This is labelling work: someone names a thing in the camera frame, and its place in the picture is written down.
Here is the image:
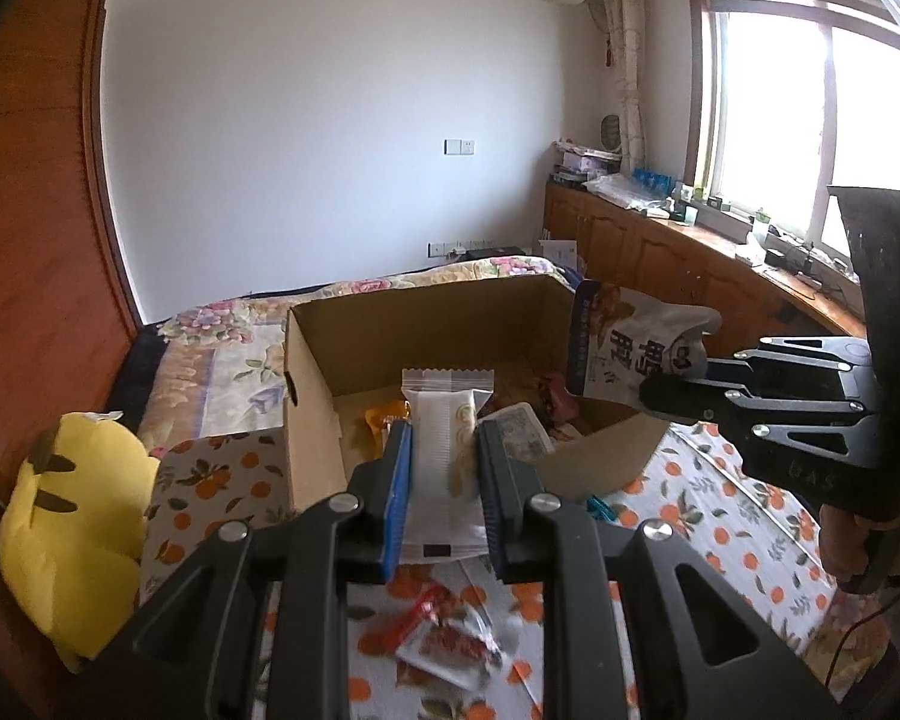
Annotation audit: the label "wooden cabinet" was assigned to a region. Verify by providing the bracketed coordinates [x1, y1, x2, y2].
[544, 178, 871, 340]

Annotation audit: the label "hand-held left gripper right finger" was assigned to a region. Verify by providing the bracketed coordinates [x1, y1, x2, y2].
[476, 420, 833, 720]

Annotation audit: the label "clear plastic bag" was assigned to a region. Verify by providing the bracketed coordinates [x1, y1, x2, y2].
[585, 172, 672, 212]

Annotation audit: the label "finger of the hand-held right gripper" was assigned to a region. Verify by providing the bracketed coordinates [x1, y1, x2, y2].
[701, 336, 880, 392]
[636, 373, 882, 467]

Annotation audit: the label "window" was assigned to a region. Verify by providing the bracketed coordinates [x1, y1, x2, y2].
[686, 0, 900, 260]

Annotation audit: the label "clear red snack packet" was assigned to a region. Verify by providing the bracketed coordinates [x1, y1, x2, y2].
[394, 611, 509, 692]

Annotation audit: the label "cardboard box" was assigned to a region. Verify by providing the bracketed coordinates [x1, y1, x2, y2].
[283, 274, 674, 520]

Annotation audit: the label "person's right hand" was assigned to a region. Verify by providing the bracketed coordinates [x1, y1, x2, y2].
[821, 506, 882, 592]

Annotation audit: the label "white paper sheet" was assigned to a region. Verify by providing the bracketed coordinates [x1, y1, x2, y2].
[538, 238, 580, 272]

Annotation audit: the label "orange print bed sheet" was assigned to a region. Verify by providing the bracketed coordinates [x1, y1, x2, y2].
[270, 420, 875, 720]

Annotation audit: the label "banknote print snack packet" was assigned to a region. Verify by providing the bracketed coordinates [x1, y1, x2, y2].
[491, 403, 557, 463]

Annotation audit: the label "patterned curtain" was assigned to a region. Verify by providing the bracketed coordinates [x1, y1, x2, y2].
[596, 0, 651, 167]

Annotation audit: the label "wooden wardrobe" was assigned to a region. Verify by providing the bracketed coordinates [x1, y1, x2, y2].
[0, 0, 145, 720]

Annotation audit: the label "orange print pillow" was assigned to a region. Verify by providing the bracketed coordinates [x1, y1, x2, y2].
[144, 427, 301, 610]

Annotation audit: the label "yellow plush toy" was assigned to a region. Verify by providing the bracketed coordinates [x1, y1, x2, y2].
[0, 411, 163, 676]

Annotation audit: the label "black cable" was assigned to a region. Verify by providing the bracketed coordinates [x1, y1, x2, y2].
[823, 591, 900, 695]

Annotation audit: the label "white blue snack packet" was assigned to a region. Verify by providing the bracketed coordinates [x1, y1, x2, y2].
[566, 279, 723, 408]

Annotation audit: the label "plain white snack packet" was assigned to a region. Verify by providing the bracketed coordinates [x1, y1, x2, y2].
[401, 367, 497, 565]

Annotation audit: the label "pink red snack packet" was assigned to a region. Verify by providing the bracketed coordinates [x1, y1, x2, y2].
[529, 367, 584, 430]

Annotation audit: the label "pile of small boxes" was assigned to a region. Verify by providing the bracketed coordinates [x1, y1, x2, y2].
[551, 139, 623, 186]

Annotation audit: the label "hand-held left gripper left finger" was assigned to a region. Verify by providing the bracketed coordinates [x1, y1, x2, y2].
[82, 420, 415, 720]

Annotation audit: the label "orange snack packet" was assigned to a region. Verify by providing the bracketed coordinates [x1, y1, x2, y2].
[364, 400, 413, 460]

